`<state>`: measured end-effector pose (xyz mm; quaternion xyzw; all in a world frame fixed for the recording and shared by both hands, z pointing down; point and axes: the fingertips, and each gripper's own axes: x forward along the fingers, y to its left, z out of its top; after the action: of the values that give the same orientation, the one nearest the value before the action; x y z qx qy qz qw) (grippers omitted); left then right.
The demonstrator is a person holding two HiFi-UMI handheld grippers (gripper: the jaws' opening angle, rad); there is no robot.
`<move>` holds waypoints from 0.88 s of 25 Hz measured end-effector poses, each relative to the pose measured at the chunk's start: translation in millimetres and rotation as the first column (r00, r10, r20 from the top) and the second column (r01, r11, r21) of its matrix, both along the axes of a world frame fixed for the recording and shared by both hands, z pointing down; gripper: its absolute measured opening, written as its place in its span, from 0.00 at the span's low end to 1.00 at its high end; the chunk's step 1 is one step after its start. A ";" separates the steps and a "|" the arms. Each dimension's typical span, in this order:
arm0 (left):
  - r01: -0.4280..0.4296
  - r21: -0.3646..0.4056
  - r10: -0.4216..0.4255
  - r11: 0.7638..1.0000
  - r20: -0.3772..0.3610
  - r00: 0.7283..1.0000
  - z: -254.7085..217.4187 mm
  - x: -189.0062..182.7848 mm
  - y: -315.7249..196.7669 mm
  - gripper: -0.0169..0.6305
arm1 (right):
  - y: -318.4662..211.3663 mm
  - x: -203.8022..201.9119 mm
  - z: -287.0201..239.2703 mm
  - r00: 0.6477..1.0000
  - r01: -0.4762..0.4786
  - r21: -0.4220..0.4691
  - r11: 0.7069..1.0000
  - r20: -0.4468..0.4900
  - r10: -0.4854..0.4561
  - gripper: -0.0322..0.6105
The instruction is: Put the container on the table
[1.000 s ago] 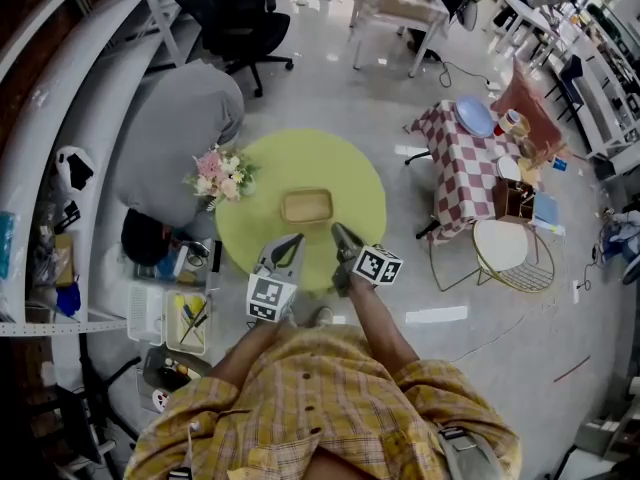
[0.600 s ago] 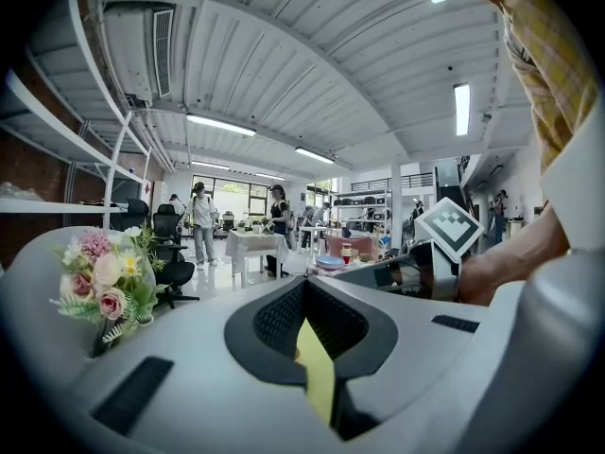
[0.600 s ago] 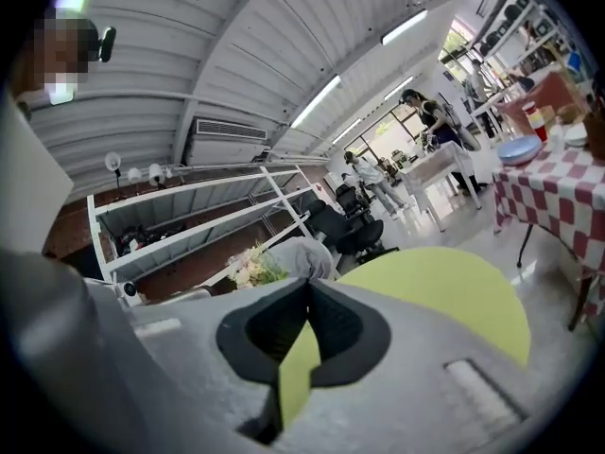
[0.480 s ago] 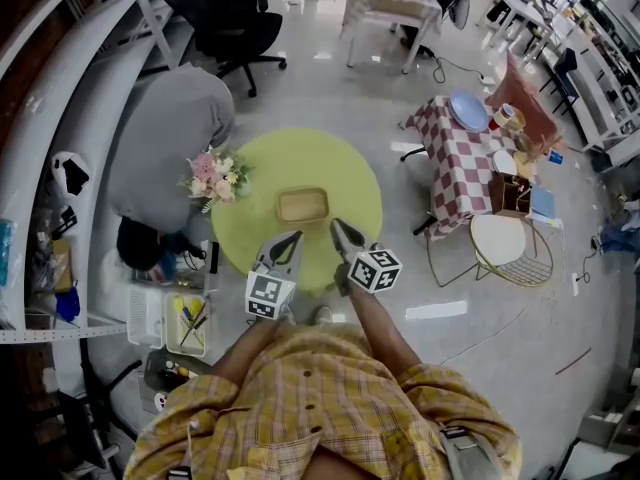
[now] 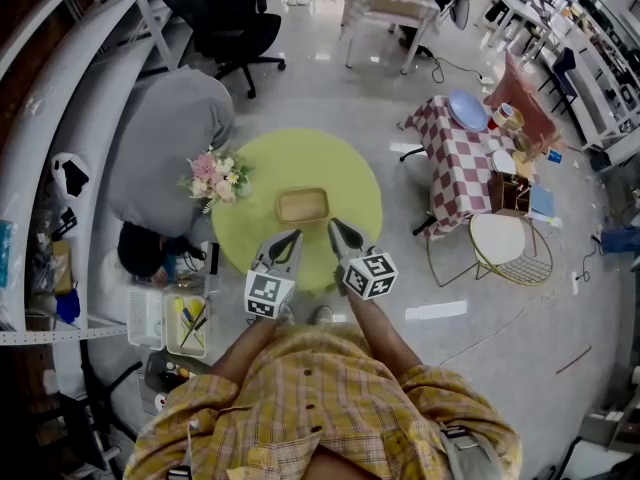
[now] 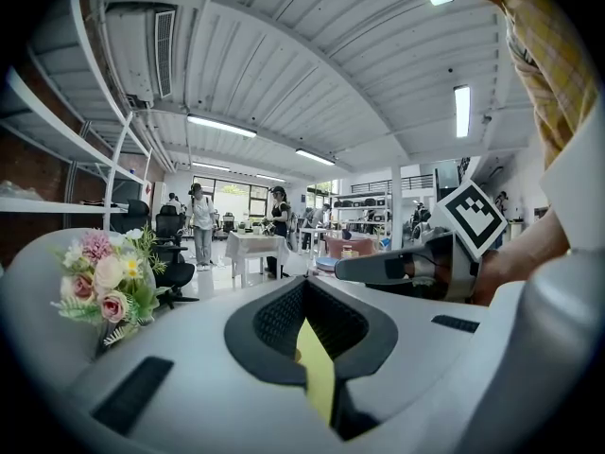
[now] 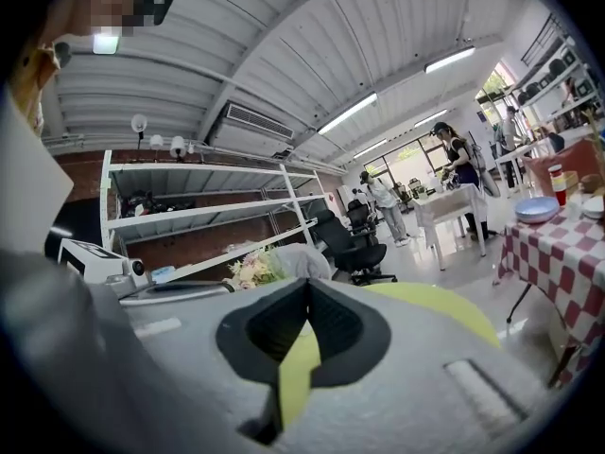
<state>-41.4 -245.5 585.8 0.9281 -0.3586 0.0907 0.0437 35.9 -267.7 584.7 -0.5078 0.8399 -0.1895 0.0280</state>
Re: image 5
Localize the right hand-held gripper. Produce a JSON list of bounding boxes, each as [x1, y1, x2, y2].
[[327, 218, 400, 302]]

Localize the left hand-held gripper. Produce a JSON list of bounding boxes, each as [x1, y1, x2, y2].
[[243, 228, 304, 320]]

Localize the beige rectangular tray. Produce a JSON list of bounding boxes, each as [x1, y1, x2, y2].
[[276, 186, 331, 225]]

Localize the person's right forearm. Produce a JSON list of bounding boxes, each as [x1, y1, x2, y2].
[[347, 292, 426, 369]]

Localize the person's left forearm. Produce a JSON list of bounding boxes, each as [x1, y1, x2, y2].
[[209, 315, 281, 384]]

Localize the grey plastic tray with items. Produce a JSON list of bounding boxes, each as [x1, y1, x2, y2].
[[142, 350, 211, 394]]

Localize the green round table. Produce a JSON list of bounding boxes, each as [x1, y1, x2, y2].
[[210, 127, 385, 294]]

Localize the pink and white flower bouquet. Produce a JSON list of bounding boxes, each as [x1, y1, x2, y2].
[[177, 148, 254, 214]]

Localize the cream box of utensils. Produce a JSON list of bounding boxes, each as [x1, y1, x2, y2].
[[163, 293, 209, 359]]

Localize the red checkered cloth table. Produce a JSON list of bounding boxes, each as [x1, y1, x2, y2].
[[403, 95, 539, 242]]

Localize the white perforated box lid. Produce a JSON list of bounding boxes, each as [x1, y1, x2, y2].
[[126, 286, 165, 350]]

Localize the yellow plaid shirt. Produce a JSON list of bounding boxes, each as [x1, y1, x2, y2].
[[122, 320, 524, 480]]

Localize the brown wooden box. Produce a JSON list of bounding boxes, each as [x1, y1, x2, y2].
[[487, 170, 532, 217]]

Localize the blue plate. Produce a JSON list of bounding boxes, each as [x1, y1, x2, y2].
[[447, 89, 490, 134]]

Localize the blue notebook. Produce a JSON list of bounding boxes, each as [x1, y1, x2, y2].
[[527, 182, 556, 224]]

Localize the black and white soccer ball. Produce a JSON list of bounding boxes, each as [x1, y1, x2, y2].
[[51, 151, 92, 199]]

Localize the pink cloth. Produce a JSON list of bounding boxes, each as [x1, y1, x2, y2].
[[483, 50, 561, 149]]

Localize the black office chair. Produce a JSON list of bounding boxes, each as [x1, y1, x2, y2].
[[159, 0, 287, 100]]

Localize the red floor strip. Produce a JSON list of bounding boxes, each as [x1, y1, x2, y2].
[[555, 345, 593, 375]]

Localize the black monitor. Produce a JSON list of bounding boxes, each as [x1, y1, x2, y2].
[[57, 392, 109, 474]]

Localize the white shelf unit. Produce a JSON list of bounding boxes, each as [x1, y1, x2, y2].
[[0, 0, 196, 347]]

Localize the white round gold-frame chair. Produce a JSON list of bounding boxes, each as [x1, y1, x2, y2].
[[424, 212, 555, 289]]

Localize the grey shoulder strap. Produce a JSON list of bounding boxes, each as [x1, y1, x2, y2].
[[439, 423, 504, 480]]

